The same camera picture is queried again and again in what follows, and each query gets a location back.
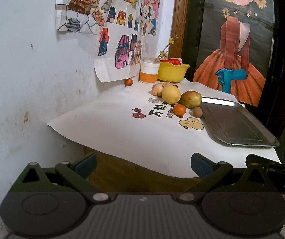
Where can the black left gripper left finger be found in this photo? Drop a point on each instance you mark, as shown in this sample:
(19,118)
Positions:
(75,174)

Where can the beige wooden peach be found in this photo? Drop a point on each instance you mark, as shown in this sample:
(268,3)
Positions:
(157,90)

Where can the yellow flower twig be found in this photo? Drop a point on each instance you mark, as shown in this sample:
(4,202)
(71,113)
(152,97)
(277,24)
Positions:
(164,53)

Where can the white and orange cup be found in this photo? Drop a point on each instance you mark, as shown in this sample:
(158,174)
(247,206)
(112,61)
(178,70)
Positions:
(149,70)

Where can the girl in orange dress poster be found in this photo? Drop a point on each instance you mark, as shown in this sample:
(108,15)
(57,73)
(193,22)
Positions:
(235,47)

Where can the small orange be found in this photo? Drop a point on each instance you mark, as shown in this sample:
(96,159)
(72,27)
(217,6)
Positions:
(128,82)

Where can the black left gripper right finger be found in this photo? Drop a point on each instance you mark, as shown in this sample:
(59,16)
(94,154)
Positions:
(210,173)

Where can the anime characters poster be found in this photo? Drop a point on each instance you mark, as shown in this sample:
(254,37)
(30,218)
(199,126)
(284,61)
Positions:
(81,16)

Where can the white printed table mat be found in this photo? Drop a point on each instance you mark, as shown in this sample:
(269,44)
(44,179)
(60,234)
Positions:
(136,126)

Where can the brown kiwi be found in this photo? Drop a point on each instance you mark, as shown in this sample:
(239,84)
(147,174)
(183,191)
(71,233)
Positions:
(197,112)

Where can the colourful houses drawing poster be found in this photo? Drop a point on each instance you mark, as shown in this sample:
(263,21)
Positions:
(122,37)

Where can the small orange tangerine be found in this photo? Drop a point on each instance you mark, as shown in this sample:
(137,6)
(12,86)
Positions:
(179,110)

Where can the yellow pear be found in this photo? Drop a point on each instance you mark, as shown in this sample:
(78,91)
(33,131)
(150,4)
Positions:
(171,94)

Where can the yellow plastic bowl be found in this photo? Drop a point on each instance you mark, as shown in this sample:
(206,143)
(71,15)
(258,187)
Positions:
(172,73)

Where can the green-yellow mango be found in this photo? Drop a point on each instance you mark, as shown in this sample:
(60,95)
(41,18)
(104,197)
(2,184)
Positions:
(190,99)

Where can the red packet in bowl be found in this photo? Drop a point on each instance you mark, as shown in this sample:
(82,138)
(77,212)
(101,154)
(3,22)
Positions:
(172,61)

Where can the metal baking tray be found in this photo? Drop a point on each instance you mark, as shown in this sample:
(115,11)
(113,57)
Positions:
(233,124)

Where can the brown wooden door frame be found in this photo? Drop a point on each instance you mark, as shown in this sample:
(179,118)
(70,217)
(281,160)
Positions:
(178,27)

